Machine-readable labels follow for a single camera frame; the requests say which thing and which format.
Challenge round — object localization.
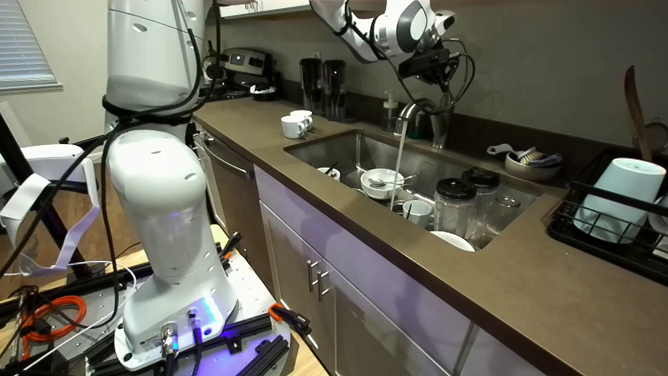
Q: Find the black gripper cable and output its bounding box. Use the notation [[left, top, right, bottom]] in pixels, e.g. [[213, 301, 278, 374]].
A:
[[444, 36, 479, 106]]

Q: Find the grey kitchen cabinet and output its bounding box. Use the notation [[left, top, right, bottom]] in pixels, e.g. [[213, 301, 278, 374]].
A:
[[253, 164, 552, 376]]

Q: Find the silver black kitchen appliance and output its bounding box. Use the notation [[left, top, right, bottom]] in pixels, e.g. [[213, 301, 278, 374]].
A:
[[221, 45, 282, 101]]

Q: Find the running water stream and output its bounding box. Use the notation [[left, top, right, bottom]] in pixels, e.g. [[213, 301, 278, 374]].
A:
[[388, 123, 409, 210]]

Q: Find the stainless steel dishwasher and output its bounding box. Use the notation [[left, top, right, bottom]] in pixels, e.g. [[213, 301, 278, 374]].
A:
[[191, 128, 272, 280]]

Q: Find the round wooden utensil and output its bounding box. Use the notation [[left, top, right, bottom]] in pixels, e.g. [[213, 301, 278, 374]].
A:
[[643, 121, 668, 160]]

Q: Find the grey bowl with utensils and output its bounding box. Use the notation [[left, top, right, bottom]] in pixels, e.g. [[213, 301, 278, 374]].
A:
[[503, 144, 565, 183]]

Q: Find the clear drinking glass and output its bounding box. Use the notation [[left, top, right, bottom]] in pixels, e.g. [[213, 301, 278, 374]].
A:
[[488, 193, 524, 232]]

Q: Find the glass jar black lid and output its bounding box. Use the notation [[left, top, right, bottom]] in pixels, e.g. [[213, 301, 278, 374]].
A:
[[433, 177, 478, 238], [461, 164, 501, 215]]

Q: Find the stainless steel sink basin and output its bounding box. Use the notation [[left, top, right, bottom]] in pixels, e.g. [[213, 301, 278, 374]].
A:
[[282, 128, 541, 253]]

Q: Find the clear soap bottle green liquid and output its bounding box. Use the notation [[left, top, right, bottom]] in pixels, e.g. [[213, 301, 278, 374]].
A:
[[379, 91, 400, 134]]

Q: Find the wooden spatula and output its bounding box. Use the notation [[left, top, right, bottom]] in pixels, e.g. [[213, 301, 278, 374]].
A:
[[621, 64, 653, 163]]

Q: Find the orange cable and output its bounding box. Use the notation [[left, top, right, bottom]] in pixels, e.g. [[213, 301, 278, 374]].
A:
[[19, 293, 90, 345]]

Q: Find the white plate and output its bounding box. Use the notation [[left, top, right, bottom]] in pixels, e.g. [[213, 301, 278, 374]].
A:
[[429, 227, 476, 255]]

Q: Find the stainless steel faucet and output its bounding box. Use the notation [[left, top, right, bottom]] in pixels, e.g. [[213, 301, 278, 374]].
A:
[[395, 98, 453, 151]]

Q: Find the white ceramic mug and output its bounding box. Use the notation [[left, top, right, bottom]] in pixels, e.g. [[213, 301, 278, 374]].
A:
[[400, 196, 436, 229], [279, 112, 309, 139], [291, 109, 316, 134], [316, 164, 342, 183]]

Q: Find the black stand frame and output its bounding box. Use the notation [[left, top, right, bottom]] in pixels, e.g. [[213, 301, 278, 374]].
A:
[[0, 112, 90, 269]]

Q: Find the dark tall canister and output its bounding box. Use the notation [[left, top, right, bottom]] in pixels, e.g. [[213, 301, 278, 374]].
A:
[[320, 59, 349, 121], [298, 56, 323, 112]]

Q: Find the white paper strap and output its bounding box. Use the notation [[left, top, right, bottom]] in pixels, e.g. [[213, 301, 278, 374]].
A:
[[0, 171, 103, 276]]

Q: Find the black wire dish rack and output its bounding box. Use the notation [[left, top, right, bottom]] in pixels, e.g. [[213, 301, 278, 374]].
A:
[[545, 148, 668, 288]]

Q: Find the metal cabinet handle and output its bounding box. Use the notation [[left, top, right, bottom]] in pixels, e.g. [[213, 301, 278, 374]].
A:
[[316, 268, 333, 303], [305, 256, 321, 293]]

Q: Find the white wall shelf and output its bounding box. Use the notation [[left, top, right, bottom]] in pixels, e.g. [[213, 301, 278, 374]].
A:
[[218, 0, 316, 20]]

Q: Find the white bowl dark residue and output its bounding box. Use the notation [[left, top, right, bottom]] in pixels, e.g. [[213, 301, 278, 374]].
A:
[[358, 167, 407, 203]]

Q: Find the large white container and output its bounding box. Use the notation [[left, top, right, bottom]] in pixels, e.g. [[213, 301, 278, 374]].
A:
[[573, 156, 668, 246]]

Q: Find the metal robot mounting platform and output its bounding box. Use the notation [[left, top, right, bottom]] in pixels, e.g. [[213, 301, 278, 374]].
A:
[[0, 226, 312, 376]]

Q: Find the white window blind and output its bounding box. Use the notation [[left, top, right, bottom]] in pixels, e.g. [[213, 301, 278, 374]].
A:
[[0, 0, 63, 93]]

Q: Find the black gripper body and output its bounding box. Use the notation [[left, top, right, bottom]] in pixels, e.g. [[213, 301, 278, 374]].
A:
[[397, 41, 459, 89]]

